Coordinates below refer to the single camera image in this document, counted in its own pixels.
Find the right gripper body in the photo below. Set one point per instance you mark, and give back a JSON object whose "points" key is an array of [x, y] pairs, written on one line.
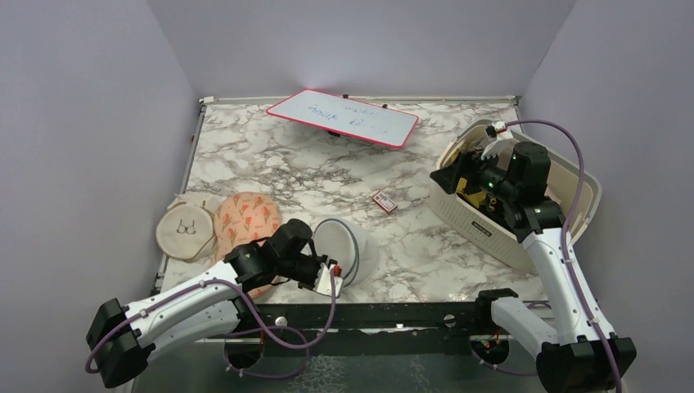
{"points": [[493, 178]]}

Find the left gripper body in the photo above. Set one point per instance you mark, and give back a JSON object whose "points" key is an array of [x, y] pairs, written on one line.
{"points": [[308, 266]]}

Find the white mesh laundry bag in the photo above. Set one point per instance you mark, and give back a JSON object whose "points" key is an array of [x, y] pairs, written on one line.
{"points": [[353, 247]]}

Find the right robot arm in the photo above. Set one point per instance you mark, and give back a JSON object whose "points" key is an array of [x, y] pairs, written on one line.
{"points": [[580, 352]]}

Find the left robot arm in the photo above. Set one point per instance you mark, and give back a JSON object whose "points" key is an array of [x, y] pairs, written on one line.
{"points": [[124, 338]]}

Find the pink floral laundry bag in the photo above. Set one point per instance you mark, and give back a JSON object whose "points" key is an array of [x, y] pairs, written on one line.
{"points": [[242, 218]]}

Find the cream laundry basket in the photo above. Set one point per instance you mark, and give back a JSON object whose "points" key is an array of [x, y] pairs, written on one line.
{"points": [[548, 188]]}

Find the beige round bra bag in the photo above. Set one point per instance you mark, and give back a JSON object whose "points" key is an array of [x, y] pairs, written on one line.
{"points": [[186, 230]]}

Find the small red card box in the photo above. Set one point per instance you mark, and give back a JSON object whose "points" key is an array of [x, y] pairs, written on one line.
{"points": [[385, 202]]}

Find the red framed whiteboard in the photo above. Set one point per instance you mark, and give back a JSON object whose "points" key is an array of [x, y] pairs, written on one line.
{"points": [[345, 116]]}

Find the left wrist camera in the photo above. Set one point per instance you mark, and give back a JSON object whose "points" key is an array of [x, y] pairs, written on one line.
{"points": [[329, 281]]}

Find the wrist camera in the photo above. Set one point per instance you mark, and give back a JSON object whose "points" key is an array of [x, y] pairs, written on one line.
{"points": [[329, 281], [499, 137]]}

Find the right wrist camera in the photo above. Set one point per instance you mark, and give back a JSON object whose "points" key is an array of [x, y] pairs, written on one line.
{"points": [[499, 137]]}

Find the black front mounting rail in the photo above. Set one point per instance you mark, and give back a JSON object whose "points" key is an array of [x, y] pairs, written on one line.
{"points": [[447, 328]]}

